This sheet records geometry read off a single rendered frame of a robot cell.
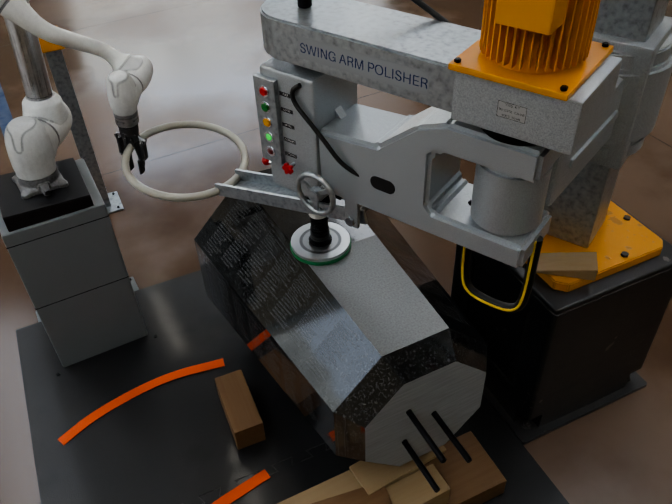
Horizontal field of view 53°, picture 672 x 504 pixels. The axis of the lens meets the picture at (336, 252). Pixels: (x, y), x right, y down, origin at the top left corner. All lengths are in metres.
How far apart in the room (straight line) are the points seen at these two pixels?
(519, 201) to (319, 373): 0.87
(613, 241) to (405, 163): 1.06
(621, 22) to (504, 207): 0.70
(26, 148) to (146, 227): 1.34
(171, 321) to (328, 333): 1.33
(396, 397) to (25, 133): 1.69
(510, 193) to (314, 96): 0.61
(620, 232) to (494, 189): 1.03
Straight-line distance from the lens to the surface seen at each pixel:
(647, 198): 4.31
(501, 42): 1.55
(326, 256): 2.33
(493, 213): 1.78
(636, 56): 2.16
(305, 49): 1.86
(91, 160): 4.06
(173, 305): 3.46
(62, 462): 3.04
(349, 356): 2.13
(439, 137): 1.74
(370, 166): 1.92
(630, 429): 3.09
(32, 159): 2.85
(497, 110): 1.59
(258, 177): 2.53
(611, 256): 2.58
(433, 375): 2.12
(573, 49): 1.55
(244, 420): 2.79
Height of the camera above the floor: 2.40
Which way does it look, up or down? 41 degrees down
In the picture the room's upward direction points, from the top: 3 degrees counter-clockwise
